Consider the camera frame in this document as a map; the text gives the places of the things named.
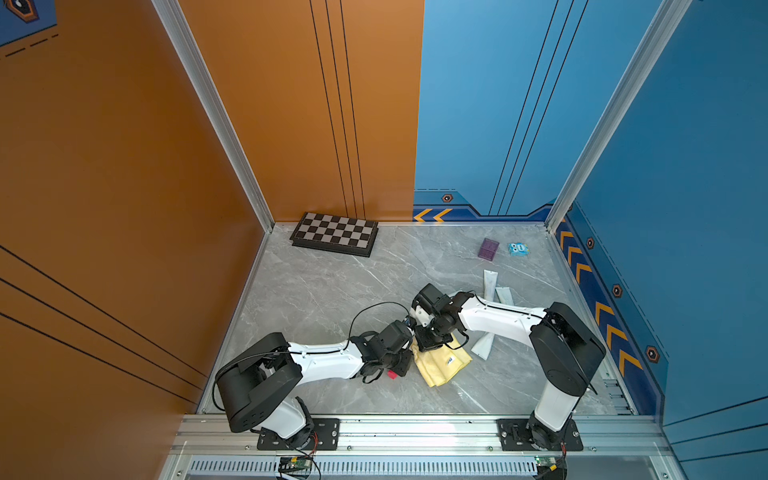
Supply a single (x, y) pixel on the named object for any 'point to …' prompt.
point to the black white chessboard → (343, 234)
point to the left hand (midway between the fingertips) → (411, 355)
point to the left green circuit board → (295, 462)
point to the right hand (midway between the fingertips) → (419, 347)
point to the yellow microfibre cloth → (440, 364)
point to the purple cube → (488, 249)
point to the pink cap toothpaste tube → (392, 374)
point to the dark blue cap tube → (504, 295)
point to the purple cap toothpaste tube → (483, 345)
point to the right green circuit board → (545, 460)
